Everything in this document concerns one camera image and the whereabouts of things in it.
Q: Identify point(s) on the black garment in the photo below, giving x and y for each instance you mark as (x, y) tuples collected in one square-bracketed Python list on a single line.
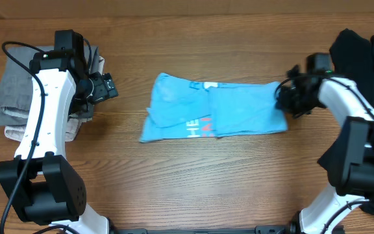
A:
[(353, 56)]

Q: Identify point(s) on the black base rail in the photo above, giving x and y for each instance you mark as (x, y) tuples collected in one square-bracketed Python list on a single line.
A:
[(187, 231)]

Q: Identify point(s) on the light blue printed t-shirt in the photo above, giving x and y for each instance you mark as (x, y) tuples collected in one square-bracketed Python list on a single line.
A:
[(181, 108)]

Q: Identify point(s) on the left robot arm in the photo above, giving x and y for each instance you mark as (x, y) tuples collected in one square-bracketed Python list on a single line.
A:
[(41, 186)]

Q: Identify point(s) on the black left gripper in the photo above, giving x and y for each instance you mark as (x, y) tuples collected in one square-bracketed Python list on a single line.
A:
[(105, 88)]

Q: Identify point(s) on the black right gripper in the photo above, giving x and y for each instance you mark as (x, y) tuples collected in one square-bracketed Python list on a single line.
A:
[(285, 103)]

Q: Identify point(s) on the folded beige trousers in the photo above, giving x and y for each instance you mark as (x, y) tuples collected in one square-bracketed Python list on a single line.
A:
[(16, 132)]

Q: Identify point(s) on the folded grey trousers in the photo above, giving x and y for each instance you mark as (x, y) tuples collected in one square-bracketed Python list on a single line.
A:
[(16, 86)]

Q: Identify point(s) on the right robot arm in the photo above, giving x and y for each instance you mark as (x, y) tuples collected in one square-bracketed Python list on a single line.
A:
[(349, 162)]

